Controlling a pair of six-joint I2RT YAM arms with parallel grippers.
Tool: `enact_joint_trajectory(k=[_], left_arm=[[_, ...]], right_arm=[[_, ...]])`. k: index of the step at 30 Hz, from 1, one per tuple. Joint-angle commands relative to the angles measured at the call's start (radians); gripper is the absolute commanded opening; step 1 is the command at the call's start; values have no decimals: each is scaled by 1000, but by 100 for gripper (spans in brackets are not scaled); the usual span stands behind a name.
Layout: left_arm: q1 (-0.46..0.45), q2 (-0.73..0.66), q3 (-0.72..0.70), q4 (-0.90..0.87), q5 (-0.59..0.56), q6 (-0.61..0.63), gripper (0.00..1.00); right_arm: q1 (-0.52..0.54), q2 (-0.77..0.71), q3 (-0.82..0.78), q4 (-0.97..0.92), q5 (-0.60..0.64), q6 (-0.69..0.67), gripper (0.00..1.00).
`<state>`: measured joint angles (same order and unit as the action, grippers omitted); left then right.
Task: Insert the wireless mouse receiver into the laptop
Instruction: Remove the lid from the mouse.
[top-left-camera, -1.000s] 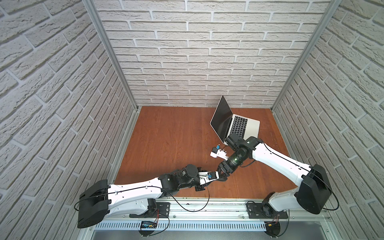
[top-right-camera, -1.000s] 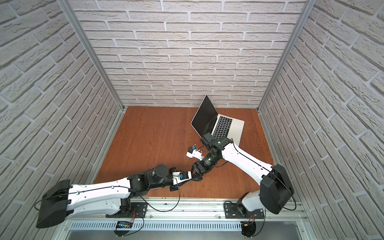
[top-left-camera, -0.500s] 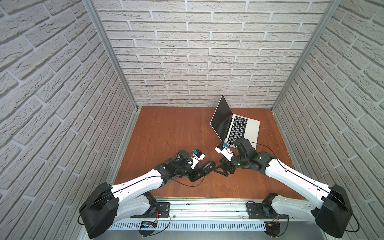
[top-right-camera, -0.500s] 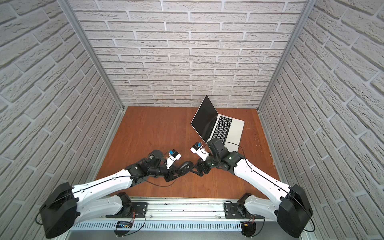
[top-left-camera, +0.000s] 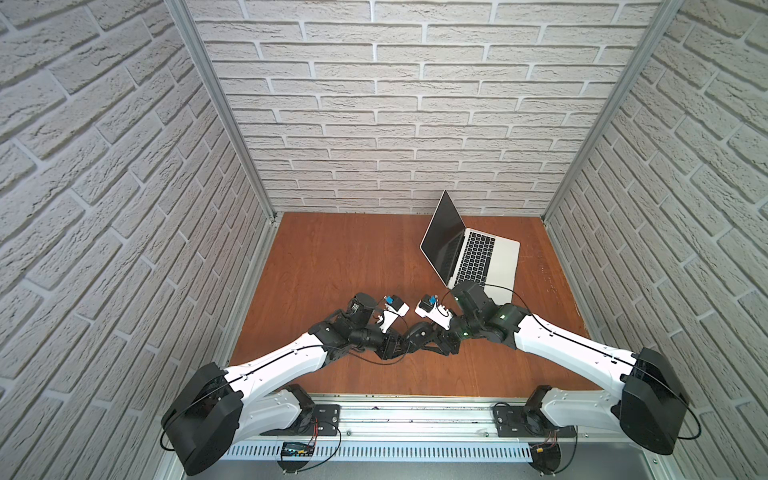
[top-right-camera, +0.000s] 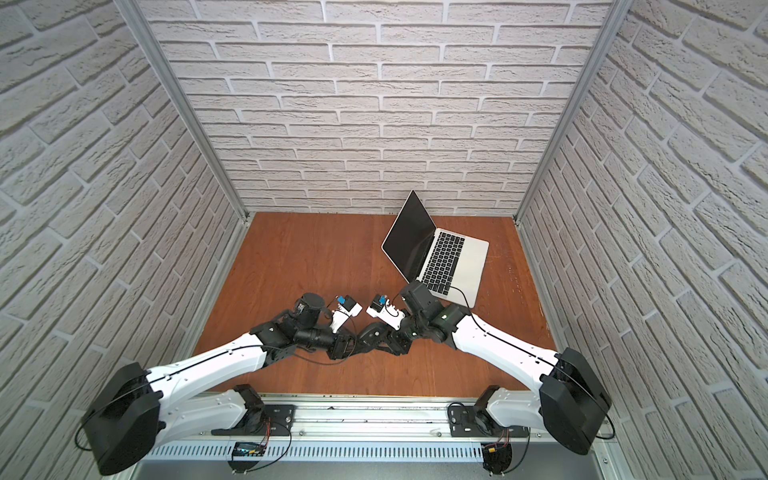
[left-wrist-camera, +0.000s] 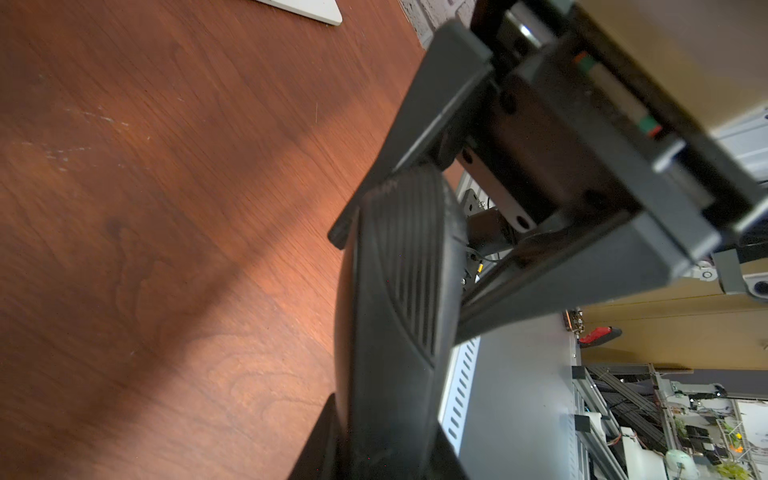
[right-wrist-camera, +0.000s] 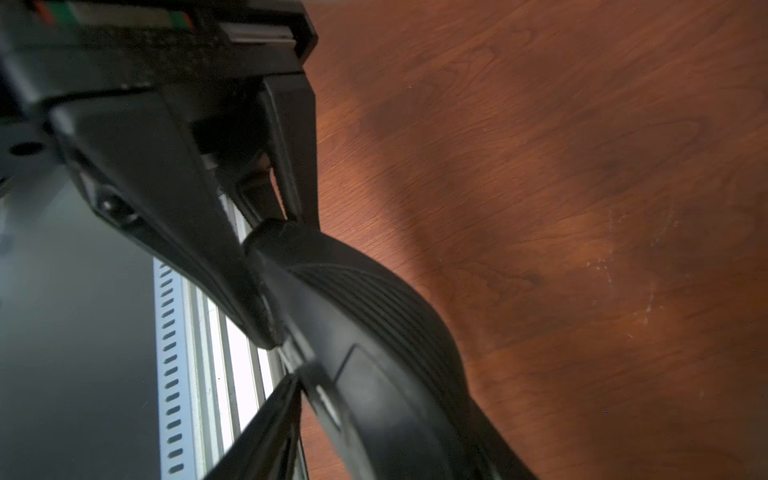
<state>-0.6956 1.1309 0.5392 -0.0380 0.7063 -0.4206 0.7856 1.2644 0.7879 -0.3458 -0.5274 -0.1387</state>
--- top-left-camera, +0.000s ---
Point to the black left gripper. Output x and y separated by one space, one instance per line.
390 345

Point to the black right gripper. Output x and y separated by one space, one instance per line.
444 339

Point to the silver laptop black screen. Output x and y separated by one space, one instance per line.
458 253

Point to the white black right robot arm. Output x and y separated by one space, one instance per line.
639 395

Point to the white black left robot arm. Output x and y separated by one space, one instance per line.
219 407

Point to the green left controller board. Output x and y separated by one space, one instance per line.
298 450

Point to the black right controller board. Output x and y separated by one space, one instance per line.
545 458

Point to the white perforated vent strip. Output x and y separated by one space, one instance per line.
359 451

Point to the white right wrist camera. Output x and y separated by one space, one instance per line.
430 308

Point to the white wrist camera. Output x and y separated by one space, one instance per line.
394 308
430 308

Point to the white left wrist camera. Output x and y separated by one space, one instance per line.
394 308

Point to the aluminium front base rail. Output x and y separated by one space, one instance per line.
416 419

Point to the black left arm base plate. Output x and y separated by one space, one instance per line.
323 421

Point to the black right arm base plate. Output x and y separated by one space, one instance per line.
517 421

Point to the aluminium left floor rail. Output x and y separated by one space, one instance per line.
169 467

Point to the aluminium left corner post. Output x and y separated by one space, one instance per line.
186 26

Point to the aluminium corner post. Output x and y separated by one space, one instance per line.
663 17
186 26

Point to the aluminium right corner post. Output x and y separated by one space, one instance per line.
663 17

